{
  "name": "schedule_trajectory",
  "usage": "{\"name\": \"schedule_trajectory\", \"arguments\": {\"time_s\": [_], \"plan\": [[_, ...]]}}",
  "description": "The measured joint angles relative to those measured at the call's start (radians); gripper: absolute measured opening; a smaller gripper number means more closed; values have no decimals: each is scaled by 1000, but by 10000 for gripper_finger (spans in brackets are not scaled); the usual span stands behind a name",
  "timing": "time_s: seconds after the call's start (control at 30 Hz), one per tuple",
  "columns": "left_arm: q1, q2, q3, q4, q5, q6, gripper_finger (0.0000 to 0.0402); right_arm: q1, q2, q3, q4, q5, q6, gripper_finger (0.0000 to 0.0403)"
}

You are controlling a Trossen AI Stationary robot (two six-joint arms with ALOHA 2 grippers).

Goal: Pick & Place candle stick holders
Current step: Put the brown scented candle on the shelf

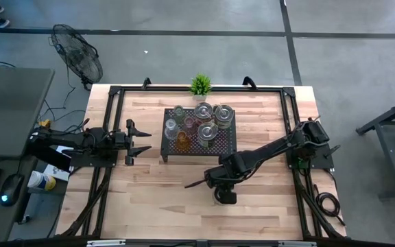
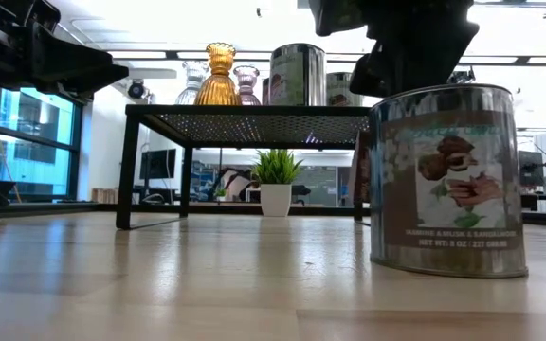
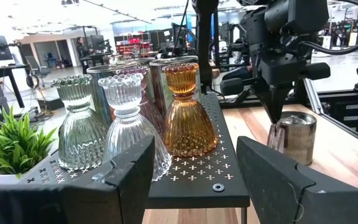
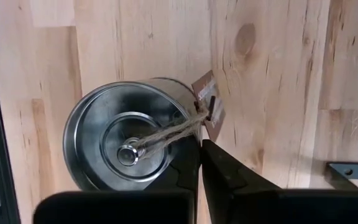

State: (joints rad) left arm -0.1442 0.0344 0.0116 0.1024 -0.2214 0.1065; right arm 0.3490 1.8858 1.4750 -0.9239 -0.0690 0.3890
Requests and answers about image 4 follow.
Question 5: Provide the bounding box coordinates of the silver tin candle with tag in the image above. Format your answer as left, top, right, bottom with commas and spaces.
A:
62, 70, 226, 192

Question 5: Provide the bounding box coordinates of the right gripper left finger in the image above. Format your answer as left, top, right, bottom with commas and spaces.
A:
32, 136, 203, 224

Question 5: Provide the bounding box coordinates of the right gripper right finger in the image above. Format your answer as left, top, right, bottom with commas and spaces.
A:
201, 139, 358, 224

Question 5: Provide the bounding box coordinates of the black aluminium table frame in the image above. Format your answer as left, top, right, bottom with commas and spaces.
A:
0, 0, 21, 224

